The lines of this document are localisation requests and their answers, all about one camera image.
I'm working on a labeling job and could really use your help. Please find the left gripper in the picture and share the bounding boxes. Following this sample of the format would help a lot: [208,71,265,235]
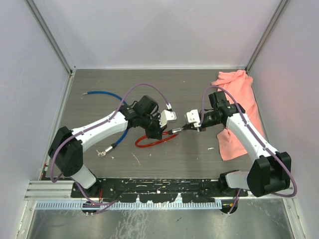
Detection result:
[139,113,166,139]

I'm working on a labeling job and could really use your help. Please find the red cable lock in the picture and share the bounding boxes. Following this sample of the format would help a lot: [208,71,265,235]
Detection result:
[135,128,183,148]

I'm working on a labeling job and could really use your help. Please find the blue cable lock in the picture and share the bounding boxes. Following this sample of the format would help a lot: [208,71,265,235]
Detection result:
[82,91,128,154]

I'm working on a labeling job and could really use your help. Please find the blue lock keys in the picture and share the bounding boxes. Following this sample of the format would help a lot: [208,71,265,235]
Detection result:
[96,150,106,157]

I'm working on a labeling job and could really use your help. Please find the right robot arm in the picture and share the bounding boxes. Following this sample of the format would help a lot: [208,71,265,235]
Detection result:
[184,91,292,197]

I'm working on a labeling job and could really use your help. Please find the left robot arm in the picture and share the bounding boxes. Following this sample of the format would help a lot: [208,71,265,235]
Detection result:
[48,95,170,197]

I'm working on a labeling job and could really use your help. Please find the pink cloth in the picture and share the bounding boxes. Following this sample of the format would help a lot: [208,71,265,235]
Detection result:
[211,70,265,161]

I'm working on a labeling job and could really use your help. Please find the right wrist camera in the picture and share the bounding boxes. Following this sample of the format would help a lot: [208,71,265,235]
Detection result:
[185,109,200,124]

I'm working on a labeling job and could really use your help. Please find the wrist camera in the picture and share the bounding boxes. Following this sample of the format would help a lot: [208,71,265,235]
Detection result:
[185,109,200,124]
[159,110,177,127]

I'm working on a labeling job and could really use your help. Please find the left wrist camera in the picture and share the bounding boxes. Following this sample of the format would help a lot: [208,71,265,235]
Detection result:
[159,110,177,127]

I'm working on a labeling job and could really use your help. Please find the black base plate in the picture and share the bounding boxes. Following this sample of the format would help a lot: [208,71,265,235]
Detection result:
[71,177,249,204]

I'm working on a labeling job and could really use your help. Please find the slotted cable duct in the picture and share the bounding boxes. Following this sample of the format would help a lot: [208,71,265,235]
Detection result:
[35,199,222,211]

